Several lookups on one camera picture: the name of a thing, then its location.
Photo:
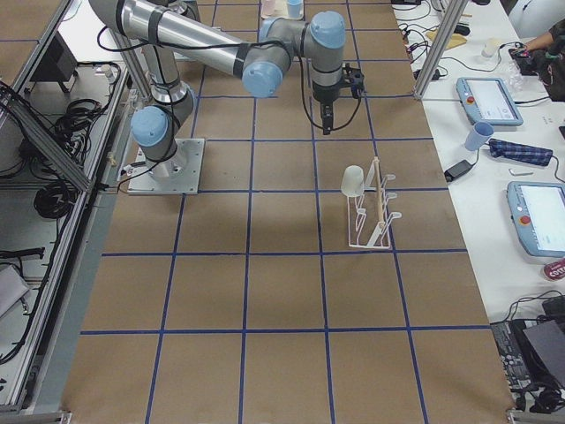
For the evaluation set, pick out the blue cup on desk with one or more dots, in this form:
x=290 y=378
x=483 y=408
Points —
x=480 y=133

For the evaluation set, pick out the teach pendant near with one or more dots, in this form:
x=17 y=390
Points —
x=537 y=211

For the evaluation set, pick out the blue plaid folded umbrella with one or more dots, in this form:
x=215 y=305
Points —
x=520 y=152

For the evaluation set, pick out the person at desk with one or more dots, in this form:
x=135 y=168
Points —
x=544 y=56

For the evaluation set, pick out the pink plastic cup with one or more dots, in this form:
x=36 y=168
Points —
x=268 y=7

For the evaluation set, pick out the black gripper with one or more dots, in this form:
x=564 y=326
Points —
x=325 y=94

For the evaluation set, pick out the black power adapter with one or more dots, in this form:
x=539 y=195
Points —
x=457 y=170

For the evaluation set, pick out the white wire cup rack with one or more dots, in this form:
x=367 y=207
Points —
x=368 y=219

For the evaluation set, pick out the teach pendant far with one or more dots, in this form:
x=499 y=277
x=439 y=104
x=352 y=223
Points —
x=488 y=100

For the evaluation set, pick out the teach pendant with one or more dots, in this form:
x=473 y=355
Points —
x=537 y=211
x=488 y=100

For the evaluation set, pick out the light blue cup far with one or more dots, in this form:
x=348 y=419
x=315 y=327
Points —
x=294 y=8

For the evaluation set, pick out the aluminium frame post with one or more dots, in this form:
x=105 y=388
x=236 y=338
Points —
x=446 y=29

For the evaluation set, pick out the white plastic tray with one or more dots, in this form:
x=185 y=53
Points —
x=280 y=10

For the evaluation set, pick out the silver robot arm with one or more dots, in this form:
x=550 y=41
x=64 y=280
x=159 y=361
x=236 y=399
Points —
x=163 y=33

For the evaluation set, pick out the cream plastic cup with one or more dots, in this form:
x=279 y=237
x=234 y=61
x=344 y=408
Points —
x=353 y=182

